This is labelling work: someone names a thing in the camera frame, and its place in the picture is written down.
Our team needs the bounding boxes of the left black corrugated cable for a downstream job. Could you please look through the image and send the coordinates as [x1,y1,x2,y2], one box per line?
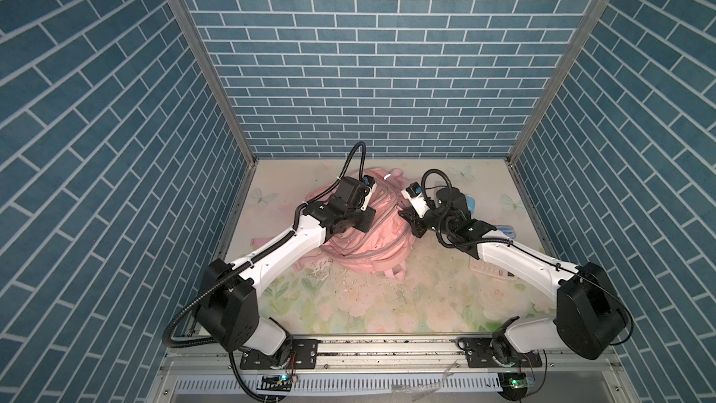
[161,141,367,403]

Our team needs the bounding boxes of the small circuit board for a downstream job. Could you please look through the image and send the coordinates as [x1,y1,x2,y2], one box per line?
[257,374,294,392]
[498,372,530,402]

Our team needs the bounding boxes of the blue geometry set case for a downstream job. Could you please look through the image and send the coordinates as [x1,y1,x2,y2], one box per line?
[497,225,516,239]

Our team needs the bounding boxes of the white pink calculator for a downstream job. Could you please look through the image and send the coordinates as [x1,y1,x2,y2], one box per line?
[468,259,516,281]

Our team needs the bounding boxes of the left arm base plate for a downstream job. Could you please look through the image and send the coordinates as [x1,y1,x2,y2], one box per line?
[240,338,319,371]

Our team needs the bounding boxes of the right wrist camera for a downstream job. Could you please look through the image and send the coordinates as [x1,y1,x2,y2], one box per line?
[402,182,430,218]

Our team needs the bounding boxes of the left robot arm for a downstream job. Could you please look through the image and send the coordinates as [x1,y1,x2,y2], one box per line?
[194,203,376,363]

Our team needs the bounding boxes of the aluminium front rail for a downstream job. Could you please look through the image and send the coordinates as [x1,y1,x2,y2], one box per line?
[148,334,638,402]

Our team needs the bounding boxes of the corner aluminium post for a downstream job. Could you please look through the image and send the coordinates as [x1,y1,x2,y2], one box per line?
[166,0,257,169]
[506,0,610,170]

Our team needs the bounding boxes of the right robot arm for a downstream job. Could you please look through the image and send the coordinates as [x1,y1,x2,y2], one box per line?
[398,205,633,362]

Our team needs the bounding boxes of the pink student backpack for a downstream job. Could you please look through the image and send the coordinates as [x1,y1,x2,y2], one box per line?
[289,168,416,280]

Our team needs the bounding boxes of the left corner aluminium post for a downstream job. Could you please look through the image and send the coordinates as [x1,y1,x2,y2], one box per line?
[166,0,257,169]

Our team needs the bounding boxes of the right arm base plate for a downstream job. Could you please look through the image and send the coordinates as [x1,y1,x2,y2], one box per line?
[456,337,543,369]

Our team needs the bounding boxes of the left small circuit board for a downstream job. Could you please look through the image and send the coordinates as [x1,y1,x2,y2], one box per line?
[257,374,294,392]

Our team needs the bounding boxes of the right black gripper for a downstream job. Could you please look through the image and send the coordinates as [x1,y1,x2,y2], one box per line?
[397,199,455,237]

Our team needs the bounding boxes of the right small circuit board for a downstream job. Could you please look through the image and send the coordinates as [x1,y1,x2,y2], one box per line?
[498,372,530,402]

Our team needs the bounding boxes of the blue pencil sharpener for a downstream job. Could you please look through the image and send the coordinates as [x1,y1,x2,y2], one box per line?
[466,195,477,215]

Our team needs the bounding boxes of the right corner aluminium post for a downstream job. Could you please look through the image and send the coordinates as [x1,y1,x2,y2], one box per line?
[506,0,610,170]

